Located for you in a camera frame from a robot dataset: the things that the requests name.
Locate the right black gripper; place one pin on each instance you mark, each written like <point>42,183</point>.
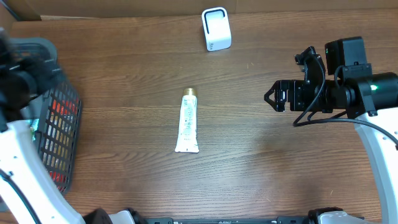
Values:
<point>295,86</point>

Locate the white barcode scanner stand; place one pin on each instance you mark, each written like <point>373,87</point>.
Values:
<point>216,29</point>

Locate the cardboard back panel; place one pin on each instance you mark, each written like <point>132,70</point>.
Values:
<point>33,9</point>

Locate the orange spaghetti packet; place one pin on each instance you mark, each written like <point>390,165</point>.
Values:
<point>58,142</point>

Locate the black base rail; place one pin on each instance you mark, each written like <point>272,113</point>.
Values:
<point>278,220</point>

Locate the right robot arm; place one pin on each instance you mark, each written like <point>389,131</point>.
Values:
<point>367,101</point>

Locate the grey plastic shopping basket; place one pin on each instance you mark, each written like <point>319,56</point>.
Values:
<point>60,130</point>

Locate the teal snack packet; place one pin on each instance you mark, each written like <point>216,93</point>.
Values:
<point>33,124</point>

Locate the white tube gold cap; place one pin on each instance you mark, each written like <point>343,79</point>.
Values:
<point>187,126</point>

